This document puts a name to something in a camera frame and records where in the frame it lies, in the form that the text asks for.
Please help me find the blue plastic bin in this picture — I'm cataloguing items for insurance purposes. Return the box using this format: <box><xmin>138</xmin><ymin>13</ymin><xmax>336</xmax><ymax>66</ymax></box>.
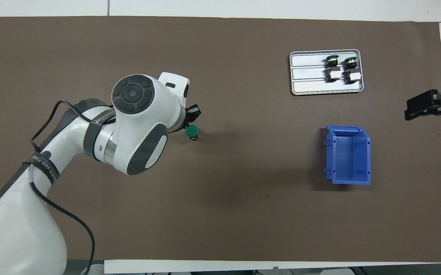
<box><xmin>323</xmin><ymin>125</ymin><xmax>372</xmax><ymax>186</ymax></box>

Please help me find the brown table mat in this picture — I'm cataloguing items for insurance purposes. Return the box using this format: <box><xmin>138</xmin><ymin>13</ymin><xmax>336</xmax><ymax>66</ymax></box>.
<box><xmin>0</xmin><ymin>16</ymin><xmax>441</xmax><ymax>263</ymax></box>

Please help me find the green push button white block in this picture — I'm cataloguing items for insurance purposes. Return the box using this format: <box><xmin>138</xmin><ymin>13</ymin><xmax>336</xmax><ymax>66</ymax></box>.
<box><xmin>325</xmin><ymin>55</ymin><xmax>341</xmax><ymax>83</ymax></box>
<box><xmin>343</xmin><ymin>56</ymin><xmax>361</xmax><ymax>84</ymax></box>

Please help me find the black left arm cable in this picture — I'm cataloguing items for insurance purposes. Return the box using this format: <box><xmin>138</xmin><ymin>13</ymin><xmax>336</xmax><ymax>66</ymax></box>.
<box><xmin>29</xmin><ymin>100</ymin><xmax>116</xmax><ymax>268</ymax></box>

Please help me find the grey metal tray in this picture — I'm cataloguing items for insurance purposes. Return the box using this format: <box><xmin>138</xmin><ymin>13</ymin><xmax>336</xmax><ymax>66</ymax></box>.
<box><xmin>289</xmin><ymin>49</ymin><xmax>364</xmax><ymax>96</ymax></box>

